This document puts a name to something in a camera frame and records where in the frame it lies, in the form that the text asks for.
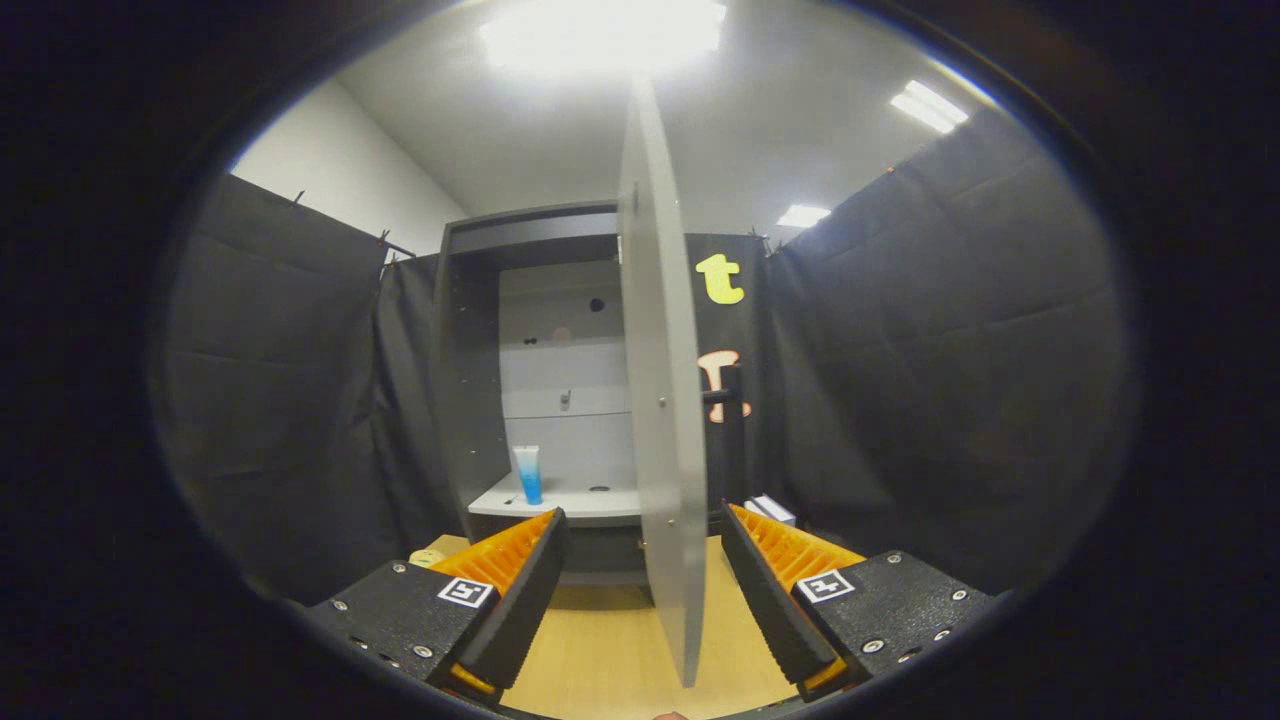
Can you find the large ceiling light panel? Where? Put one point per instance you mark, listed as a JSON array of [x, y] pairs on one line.
[[600, 35]]

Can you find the white cabinet shelf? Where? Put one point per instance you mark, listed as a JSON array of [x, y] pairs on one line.
[[580, 500]]

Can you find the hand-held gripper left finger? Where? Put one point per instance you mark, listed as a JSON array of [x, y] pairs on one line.
[[518, 610]]

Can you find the dark grey cabinet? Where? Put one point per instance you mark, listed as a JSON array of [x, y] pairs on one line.
[[465, 400]]

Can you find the black backdrop cloth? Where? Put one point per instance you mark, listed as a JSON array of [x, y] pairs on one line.
[[950, 350]]

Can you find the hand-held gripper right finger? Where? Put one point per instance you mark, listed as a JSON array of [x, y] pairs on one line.
[[772, 610]]

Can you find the small ceiling light panel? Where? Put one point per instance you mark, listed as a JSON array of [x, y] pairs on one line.
[[803, 216]]

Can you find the narrow ceiling light panel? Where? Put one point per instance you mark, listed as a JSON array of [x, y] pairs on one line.
[[928, 106]]

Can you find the yellow plush toy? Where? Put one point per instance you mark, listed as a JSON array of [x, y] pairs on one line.
[[425, 558]]

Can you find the blue and white tube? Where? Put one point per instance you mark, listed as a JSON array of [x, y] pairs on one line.
[[529, 478]]

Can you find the light grey cabinet door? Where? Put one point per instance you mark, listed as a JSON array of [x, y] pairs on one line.
[[665, 400]]

